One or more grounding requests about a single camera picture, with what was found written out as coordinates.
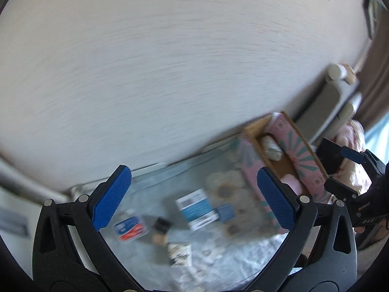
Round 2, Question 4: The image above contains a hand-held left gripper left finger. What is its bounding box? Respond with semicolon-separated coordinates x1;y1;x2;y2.
32;165;143;292

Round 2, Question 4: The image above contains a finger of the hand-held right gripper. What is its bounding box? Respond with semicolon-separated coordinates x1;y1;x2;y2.
324;177;360;203
341;147;381;174

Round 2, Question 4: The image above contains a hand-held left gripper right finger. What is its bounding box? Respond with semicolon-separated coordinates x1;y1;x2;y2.
248;167;358;292

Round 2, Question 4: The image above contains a red and blue packet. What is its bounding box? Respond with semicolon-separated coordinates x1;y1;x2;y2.
113;215;144;241

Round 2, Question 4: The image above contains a pink printed cardboard box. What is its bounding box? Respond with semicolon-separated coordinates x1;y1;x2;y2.
242;111;330;235

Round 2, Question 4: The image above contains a small blue box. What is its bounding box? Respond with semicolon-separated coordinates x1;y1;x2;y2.
216;204;235;221

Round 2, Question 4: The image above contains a black capped foundation bottle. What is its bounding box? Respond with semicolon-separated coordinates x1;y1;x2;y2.
151;217;171;246

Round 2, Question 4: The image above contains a blue and white carton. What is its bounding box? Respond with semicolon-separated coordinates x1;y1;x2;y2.
175;189;220;231

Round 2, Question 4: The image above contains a floral tissue pack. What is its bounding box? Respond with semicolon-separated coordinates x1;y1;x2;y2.
167;243;192;267

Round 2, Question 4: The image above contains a person's right hand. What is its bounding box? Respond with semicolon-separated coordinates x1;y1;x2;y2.
372;219;389;247

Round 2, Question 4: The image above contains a pink blanket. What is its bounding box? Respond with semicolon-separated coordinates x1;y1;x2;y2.
331;119;373;203

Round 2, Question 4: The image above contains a pink folded towel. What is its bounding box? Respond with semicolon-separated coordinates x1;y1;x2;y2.
281;173;304;196

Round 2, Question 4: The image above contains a white rolled cloth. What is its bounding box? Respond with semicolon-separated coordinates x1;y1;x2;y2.
262;135;283;161

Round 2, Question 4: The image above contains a brown curtain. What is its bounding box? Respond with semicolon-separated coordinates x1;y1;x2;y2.
354;41;389;134

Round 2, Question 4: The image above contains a floral bed sheet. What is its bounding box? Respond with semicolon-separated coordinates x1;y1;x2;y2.
69;136;304;292

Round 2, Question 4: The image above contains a white cylinder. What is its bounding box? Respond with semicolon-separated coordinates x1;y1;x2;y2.
327;63;349;80

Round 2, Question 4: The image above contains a grey recessed cabinet handle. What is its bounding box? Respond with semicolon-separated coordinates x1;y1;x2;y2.
0;207;31;238

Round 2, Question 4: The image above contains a framed wall picture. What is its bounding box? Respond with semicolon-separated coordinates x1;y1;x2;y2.
363;0;384;40

